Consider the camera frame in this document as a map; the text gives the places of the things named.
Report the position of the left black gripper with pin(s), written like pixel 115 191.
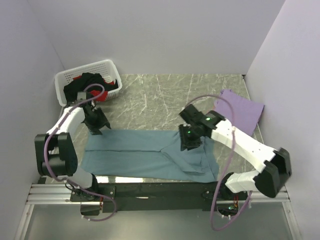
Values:
pixel 102 121

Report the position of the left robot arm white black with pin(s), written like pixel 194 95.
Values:
pixel 56 156

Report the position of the folded purple t shirt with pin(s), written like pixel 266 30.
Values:
pixel 247 112

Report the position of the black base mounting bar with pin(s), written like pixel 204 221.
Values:
pixel 144 196

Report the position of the black t shirt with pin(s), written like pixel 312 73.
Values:
pixel 80 83

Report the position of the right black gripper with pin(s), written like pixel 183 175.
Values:
pixel 184 142

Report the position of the aluminium frame rail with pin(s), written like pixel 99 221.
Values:
pixel 151 211

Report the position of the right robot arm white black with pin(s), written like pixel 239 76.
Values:
pixel 272 168

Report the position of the white plastic laundry basket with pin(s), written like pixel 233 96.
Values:
pixel 106 68

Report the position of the blue t shirt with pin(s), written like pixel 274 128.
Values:
pixel 149 154

